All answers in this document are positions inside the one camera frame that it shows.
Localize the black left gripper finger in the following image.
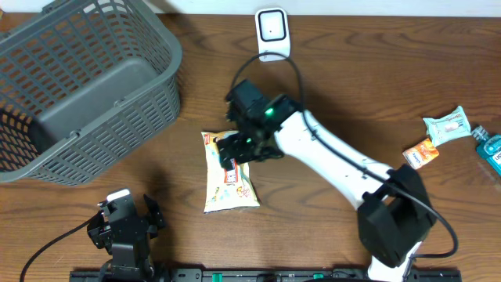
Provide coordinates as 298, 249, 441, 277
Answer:
143, 194, 164, 231
87, 211, 107, 249

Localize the yellow snack bag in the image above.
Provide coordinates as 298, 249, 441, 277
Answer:
201, 131, 260, 213

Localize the teal wet wipes pack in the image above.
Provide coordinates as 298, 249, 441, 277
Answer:
423, 106, 471, 146

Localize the blue mouthwash bottle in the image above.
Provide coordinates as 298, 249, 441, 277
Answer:
471, 125, 501, 175

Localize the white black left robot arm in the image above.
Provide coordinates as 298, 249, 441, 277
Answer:
87, 189, 166, 281

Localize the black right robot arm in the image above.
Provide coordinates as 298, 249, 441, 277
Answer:
217, 80, 436, 281

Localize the white barcode scanner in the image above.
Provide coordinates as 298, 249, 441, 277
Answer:
254, 7, 291, 62

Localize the dark grey plastic basket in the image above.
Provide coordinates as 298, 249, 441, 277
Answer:
1, 0, 182, 186

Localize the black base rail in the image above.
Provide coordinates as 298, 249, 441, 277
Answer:
70, 267, 463, 282

